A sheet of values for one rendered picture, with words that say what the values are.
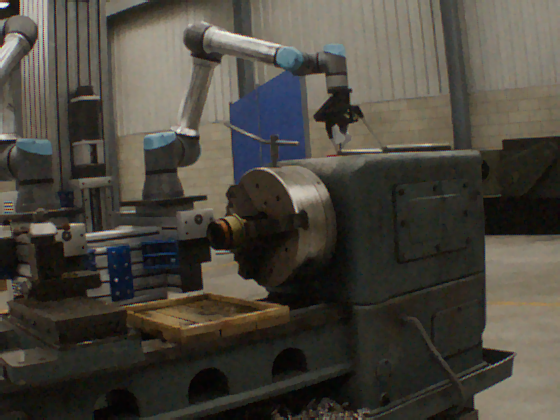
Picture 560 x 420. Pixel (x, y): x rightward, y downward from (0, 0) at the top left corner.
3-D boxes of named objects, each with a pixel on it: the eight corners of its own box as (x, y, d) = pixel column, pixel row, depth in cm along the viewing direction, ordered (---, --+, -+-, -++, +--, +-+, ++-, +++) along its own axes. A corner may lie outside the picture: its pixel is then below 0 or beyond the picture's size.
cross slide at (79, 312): (61, 304, 171) (59, 287, 171) (129, 330, 137) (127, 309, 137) (2, 313, 161) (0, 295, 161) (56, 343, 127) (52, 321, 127)
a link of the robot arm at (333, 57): (324, 48, 231) (348, 45, 227) (327, 79, 231) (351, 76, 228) (316, 44, 224) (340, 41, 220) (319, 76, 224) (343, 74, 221)
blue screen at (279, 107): (215, 254, 1076) (204, 103, 1064) (265, 250, 1095) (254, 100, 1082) (279, 296, 676) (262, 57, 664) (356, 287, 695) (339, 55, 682)
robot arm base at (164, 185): (134, 200, 241) (132, 172, 240) (168, 196, 251) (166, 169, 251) (157, 199, 230) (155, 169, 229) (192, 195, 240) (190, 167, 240)
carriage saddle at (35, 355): (70, 325, 173) (67, 303, 173) (148, 359, 136) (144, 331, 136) (-36, 342, 155) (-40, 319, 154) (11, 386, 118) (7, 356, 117)
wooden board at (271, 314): (210, 305, 193) (209, 291, 193) (290, 322, 165) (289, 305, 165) (115, 322, 175) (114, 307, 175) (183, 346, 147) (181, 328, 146)
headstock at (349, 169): (389, 263, 249) (383, 155, 247) (494, 270, 211) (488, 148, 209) (257, 290, 213) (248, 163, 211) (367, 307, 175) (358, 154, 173)
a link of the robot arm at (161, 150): (137, 171, 237) (135, 133, 236) (158, 170, 249) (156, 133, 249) (166, 169, 232) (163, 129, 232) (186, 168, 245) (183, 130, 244)
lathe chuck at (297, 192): (254, 271, 202) (253, 162, 197) (326, 293, 177) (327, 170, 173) (228, 275, 196) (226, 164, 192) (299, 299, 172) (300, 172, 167)
